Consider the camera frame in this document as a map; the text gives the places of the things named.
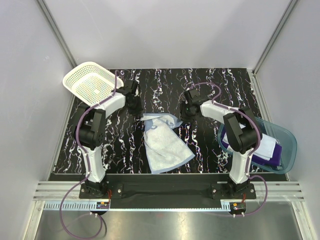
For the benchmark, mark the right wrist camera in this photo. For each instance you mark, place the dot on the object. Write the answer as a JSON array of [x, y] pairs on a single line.
[[192, 96]]

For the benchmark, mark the blue transparent plastic tray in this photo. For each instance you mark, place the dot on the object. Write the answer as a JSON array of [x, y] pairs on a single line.
[[283, 137]]

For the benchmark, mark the white perforated laundry basket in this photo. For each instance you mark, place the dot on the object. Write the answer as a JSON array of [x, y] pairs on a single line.
[[91, 83]]

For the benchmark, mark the light blue towel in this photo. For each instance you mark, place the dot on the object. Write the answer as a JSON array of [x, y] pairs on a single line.
[[165, 150]]

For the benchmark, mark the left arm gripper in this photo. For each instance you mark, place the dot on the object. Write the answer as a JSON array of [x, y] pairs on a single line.
[[138, 112]]

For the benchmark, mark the purple microfiber towel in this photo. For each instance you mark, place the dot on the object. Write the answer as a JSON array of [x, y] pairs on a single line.
[[273, 161]]

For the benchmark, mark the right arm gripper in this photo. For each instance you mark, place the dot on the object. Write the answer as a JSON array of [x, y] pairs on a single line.
[[183, 116]]

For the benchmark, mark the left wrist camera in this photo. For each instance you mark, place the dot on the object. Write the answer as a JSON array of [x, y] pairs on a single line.
[[130, 87]]

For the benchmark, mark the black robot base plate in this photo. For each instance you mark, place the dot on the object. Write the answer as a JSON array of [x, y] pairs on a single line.
[[212, 185]]

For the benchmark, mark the white towel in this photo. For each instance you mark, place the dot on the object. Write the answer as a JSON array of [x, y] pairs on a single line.
[[266, 147]]

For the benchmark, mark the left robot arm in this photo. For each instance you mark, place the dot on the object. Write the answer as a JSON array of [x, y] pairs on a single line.
[[90, 133]]

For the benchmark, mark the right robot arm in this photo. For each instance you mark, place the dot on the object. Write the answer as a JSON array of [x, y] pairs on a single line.
[[243, 135]]

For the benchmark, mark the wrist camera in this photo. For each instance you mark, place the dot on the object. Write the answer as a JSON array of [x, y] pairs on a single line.
[[192, 96], [130, 87]]

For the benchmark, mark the aluminium frame rail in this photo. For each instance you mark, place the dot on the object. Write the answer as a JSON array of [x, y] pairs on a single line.
[[55, 196]]

